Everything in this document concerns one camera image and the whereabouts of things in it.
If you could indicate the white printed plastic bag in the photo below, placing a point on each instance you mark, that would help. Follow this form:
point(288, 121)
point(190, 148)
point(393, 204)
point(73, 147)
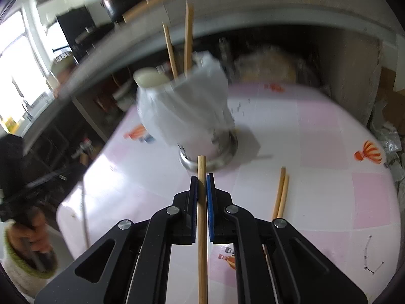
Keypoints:
point(390, 142)

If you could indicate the grey concrete counter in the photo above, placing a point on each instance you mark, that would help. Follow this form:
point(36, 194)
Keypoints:
point(284, 9)

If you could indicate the person's left hand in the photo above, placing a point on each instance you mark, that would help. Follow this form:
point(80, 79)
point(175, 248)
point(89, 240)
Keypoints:
point(42, 231)

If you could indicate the yellow plastic bag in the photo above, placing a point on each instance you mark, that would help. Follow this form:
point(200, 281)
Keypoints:
point(265, 66)

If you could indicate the pink checkered tablecloth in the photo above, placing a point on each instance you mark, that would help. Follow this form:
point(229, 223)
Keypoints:
point(316, 164)

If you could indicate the red capped plastic bottle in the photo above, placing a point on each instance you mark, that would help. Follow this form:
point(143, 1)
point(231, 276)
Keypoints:
point(85, 145)

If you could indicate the bag-lined metal utensil cup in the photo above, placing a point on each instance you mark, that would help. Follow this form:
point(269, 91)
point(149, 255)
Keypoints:
point(189, 107)

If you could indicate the black box appliance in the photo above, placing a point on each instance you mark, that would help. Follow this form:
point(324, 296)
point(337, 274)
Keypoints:
point(76, 31)

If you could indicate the cardboard box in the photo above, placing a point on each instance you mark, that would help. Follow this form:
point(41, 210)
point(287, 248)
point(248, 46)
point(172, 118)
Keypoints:
point(387, 88)

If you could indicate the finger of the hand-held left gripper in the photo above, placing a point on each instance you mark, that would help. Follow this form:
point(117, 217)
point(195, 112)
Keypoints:
point(57, 179)

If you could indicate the wooden cutting board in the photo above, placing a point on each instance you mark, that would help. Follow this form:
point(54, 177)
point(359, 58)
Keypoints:
point(152, 1)

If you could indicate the person's left forearm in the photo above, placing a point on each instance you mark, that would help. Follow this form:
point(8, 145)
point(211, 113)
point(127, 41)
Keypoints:
point(22, 278)

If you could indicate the window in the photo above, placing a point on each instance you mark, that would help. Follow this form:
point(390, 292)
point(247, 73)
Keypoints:
point(19, 69)

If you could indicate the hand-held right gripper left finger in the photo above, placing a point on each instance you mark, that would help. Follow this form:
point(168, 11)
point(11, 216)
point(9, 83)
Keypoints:
point(193, 209)

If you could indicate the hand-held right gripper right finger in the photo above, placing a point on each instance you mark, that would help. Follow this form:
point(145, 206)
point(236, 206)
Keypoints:
point(210, 209)

